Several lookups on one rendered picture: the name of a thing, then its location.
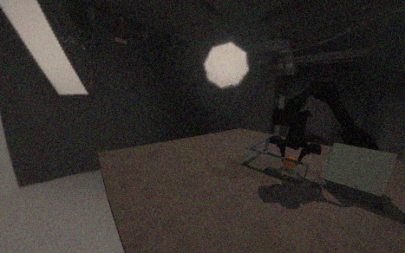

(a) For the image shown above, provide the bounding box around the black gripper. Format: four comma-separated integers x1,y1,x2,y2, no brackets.
269,126,322,161

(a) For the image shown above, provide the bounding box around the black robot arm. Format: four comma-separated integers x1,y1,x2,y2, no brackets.
272,81,380,151

